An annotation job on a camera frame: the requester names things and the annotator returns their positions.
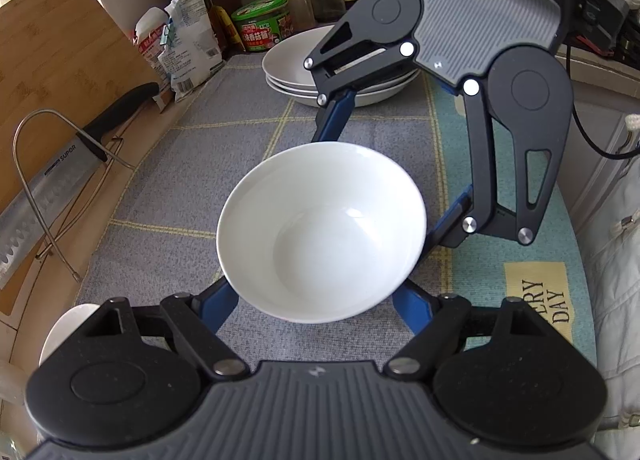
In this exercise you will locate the red white salt bag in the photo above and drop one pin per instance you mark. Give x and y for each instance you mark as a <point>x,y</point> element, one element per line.
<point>147,33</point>

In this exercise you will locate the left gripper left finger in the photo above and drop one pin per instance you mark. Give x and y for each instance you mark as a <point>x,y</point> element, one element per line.
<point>130,374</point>

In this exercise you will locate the green lid sauce jar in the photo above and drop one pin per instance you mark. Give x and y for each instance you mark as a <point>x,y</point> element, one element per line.
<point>262,24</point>

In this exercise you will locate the bamboo cutting board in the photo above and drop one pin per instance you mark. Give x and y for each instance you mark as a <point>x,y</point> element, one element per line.
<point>65,55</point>

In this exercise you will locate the white plastic powder bag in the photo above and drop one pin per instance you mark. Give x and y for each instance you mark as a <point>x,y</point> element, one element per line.
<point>190,53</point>

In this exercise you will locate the white plate with fruit print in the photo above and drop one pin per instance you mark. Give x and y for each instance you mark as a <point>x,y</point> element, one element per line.
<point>283,64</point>

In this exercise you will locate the teal towel with label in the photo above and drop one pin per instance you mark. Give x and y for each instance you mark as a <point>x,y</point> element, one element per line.
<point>547,274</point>

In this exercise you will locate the plain white bowl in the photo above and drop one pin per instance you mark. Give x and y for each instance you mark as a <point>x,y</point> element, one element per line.
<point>321,232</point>

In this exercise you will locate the yellow lid spice jar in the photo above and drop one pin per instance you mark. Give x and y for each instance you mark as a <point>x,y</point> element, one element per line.
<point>302,15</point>

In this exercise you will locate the white bowl pink flowers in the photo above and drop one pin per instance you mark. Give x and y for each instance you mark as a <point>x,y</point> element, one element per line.
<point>67,324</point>

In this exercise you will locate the metal wire board stand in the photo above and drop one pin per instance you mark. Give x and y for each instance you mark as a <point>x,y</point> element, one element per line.
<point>51,237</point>

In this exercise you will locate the black handled santoku knife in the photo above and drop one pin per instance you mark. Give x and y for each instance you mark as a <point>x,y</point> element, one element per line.
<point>46,195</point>

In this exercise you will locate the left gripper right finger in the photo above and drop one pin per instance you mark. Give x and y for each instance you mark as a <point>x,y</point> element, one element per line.
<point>502,374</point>

